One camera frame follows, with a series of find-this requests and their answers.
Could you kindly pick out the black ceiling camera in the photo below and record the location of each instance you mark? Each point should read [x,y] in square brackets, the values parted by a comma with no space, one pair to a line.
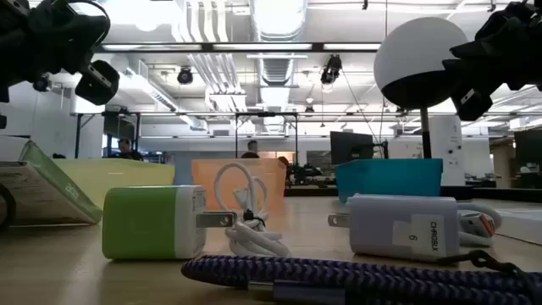
[41,84]
[331,68]
[185,76]

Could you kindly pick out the black computer monitor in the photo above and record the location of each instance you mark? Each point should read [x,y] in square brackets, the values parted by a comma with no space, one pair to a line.
[349,146]

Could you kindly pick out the person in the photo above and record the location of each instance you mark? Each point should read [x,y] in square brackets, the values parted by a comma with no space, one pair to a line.
[283,163]
[252,148]
[125,148]

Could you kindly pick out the yellow translucent plastic bin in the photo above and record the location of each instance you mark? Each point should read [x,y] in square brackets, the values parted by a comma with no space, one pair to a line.
[127,178]

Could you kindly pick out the white green acer box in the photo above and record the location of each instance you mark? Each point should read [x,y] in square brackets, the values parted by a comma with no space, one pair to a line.
[38,195]

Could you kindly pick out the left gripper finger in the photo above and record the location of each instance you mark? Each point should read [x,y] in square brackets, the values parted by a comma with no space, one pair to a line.
[97,84]

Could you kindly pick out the green and white charger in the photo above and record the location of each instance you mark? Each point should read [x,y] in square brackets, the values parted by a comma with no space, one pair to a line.
[139,222]

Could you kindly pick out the silver ventilation duct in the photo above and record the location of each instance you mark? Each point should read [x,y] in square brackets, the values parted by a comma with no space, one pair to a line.
[277,21]

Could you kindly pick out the white globe lamp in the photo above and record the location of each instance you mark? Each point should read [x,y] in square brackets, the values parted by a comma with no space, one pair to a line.
[410,55]

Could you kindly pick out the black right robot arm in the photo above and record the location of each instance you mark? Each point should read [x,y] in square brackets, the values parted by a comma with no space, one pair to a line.
[535,42]

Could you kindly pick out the dark computer monitor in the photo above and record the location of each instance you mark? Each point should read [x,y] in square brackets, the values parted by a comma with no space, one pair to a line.
[529,146]

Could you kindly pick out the black background robot arm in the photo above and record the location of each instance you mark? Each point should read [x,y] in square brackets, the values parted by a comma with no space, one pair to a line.
[305,173]

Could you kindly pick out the black workstation frame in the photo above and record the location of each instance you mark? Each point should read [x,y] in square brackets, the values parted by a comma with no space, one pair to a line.
[78,135]
[236,135]

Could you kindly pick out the orange translucent plastic bin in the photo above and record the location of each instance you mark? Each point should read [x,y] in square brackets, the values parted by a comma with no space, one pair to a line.
[279,182]

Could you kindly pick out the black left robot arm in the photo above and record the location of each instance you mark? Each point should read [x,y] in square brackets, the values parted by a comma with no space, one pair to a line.
[8,42]

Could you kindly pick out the white charger with label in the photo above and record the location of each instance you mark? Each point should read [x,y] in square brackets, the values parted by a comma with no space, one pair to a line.
[381,224]

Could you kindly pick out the teal plastic bin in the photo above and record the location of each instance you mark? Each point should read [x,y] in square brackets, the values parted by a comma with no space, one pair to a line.
[389,178]

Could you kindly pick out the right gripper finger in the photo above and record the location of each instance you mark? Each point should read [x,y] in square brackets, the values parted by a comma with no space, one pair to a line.
[472,106]

